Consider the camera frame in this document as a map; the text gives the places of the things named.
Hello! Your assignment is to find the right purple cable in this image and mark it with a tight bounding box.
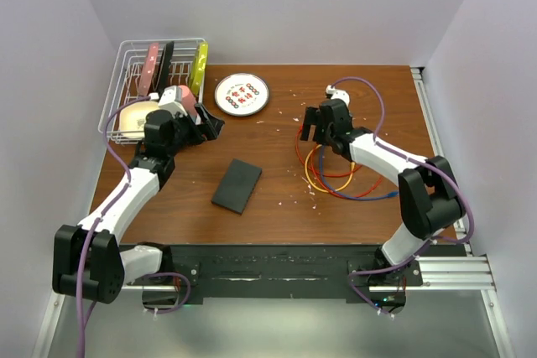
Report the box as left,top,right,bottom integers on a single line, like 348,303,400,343
329,75,475,318

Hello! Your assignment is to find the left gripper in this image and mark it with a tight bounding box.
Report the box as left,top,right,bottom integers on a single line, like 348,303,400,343
166,103,223,157

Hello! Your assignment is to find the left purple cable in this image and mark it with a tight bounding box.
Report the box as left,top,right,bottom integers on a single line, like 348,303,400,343
74,96,192,358

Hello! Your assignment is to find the blue ethernet cable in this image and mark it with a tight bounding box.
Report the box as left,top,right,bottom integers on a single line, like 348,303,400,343
317,143,399,201

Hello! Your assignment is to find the aluminium frame rail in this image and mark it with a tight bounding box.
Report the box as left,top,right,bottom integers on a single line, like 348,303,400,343
368,68,515,358

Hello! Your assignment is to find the purple cable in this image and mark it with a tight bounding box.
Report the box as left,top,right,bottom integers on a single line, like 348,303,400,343
329,75,475,318
74,96,192,358

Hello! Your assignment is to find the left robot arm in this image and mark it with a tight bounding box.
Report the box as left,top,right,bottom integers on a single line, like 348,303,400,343
52,103,225,304

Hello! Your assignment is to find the red ethernet cable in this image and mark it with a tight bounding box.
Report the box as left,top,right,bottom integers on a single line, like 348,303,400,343
295,126,383,200

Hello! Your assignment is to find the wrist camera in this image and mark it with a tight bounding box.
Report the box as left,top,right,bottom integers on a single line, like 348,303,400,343
159,86,183,116
325,86,350,106

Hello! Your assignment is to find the yellow ethernet cable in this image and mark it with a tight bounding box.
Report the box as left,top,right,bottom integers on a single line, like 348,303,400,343
304,143,354,192

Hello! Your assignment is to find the black network switch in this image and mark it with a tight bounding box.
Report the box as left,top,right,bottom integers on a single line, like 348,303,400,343
211,158,262,215

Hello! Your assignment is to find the cream square bowl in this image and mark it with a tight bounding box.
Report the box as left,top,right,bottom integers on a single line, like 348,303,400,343
118,101,159,140

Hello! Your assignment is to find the white wire dish rack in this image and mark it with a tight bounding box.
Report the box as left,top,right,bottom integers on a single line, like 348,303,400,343
98,38,205,145

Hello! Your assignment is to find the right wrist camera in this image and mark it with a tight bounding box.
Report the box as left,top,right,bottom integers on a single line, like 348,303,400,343
325,86,350,106

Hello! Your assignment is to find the yellow-green plate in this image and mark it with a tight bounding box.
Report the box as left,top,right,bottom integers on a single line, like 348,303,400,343
188,41,209,95

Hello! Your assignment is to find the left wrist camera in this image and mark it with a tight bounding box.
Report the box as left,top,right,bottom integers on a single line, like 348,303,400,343
159,86,183,116

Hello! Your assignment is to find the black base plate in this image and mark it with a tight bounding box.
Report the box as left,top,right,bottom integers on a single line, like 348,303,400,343
167,244,425,304

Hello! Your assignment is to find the pink plate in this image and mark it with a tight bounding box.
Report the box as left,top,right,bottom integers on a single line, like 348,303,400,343
138,42,159,96

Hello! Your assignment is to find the round patterned plate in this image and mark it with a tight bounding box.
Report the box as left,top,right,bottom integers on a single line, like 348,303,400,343
214,73,270,117

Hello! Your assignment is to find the pink cup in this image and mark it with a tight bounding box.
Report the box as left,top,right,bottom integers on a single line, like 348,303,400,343
178,85,197,116

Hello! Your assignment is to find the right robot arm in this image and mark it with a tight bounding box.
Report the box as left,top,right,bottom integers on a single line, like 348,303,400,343
300,97,470,285

